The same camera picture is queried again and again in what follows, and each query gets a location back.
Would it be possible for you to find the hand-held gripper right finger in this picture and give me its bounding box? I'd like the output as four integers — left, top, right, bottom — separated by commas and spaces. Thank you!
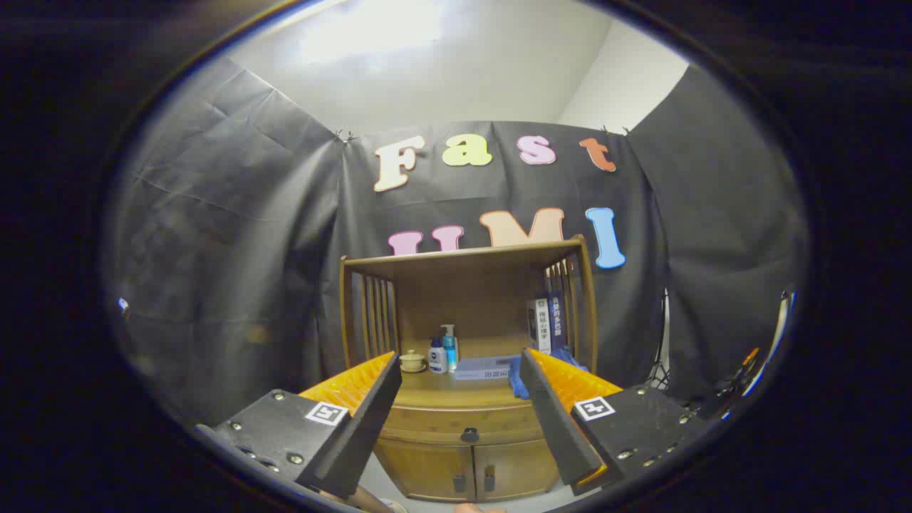
519, 348, 706, 497

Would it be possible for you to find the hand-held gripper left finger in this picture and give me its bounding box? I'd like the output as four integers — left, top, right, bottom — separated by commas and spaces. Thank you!
194, 351, 403, 499

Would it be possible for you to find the wooden drawer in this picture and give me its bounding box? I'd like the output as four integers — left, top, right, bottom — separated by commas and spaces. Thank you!
378, 403, 546, 447

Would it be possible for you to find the wooden cabinet door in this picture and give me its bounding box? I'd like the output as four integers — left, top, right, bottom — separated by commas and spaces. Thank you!
474, 438, 561, 499
375, 438, 475, 502

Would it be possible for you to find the wooden countertop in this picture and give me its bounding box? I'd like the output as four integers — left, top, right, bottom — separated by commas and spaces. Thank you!
388, 369, 534, 411

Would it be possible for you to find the wooden cabinet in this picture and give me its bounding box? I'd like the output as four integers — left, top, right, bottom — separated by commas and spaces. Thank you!
339, 235, 599, 503

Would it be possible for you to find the blue folded towel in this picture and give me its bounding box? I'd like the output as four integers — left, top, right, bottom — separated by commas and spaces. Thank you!
509, 347, 589, 400

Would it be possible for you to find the white lying book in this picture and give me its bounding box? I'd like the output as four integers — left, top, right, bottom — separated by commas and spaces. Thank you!
455, 355, 522, 380

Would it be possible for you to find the grey standing book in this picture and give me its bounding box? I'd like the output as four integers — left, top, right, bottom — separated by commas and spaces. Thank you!
527, 298, 553, 355

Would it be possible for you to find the dark blue standing book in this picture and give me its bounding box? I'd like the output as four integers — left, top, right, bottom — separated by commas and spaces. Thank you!
547, 291, 568, 351

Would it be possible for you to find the blue pump bottle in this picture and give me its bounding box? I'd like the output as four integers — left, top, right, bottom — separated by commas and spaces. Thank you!
440, 324, 460, 373

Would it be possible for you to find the white stand pole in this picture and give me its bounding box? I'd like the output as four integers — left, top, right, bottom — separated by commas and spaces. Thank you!
651, 289, 675, 391

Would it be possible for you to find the black equipment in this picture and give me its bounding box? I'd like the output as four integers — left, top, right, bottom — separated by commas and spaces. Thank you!
695, 348, 763, 423

